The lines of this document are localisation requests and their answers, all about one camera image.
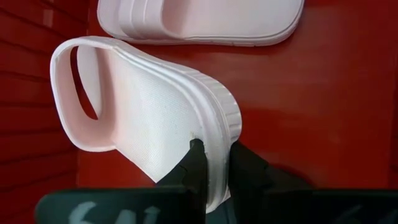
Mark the red plastic bin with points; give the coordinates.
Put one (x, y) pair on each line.
(311, 109)

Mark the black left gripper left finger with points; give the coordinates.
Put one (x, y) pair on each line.
(118, 207)

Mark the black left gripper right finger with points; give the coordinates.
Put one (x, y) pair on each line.
(280, 199)

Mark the pink foam slide sandal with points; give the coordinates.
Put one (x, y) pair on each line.
(149, 109)
(202, 18)

